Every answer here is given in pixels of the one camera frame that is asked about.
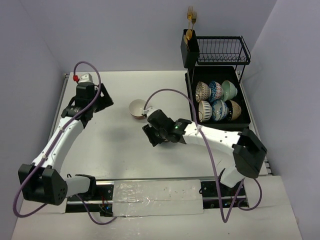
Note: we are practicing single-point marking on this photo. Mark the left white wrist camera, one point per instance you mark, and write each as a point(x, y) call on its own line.
point(85, 78)

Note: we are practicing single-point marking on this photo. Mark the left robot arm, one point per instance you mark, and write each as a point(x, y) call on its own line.
point(41, 180)

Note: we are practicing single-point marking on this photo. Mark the white taped sheet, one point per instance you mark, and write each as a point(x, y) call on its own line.
point(157, 198)

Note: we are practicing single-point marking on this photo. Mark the white red bowl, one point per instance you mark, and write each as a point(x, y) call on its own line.
point(136, 109)

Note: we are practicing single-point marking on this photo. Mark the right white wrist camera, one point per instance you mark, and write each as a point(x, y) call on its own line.
point(147, 111)

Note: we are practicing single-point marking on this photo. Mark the blue geometric pattern bowl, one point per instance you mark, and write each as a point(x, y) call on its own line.
point(216, 91)

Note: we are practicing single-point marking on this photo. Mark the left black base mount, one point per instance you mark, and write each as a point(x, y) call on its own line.
point(100, 202)

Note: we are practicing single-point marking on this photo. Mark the gold fork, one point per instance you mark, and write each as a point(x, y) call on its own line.
point(189, 15)
point(193, 19)

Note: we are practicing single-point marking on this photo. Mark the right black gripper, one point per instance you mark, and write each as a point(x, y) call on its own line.
point(149, 130)

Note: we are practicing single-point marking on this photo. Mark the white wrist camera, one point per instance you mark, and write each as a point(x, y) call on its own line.
point(147, 111)
point(85, 78)

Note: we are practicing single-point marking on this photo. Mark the black glazed beige bowl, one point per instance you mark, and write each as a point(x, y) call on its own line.
point(234, 110)

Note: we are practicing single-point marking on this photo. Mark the black cutlery holder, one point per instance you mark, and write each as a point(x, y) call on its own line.
point(190, 51)

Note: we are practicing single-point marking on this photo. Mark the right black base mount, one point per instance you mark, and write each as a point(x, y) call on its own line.
point(210, 198)

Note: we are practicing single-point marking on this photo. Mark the brown lattice pattern bowl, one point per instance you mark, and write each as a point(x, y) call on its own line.
point(202, 91)

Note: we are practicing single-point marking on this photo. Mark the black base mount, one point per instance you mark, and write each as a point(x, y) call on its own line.
point(210, 198)
point(100, 202)

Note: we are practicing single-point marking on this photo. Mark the gold spoon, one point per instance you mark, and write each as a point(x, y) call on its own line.
point(186, 38)

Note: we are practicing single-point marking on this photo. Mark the white striped bowl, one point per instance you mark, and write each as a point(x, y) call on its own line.
point(204, 111)

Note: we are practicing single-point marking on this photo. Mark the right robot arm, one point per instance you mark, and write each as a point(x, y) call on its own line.
point(246, 149)

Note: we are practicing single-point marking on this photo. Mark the blue floral bowl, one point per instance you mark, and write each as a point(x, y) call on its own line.
point(219, 110)

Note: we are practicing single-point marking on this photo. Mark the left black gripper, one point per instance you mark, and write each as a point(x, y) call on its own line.
point(104, 97)

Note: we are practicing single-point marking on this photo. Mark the black dish rack tray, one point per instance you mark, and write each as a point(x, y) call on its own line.
point(219, 74)

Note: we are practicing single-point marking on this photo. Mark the mint green bowl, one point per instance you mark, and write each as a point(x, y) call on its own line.
point(229, 91)

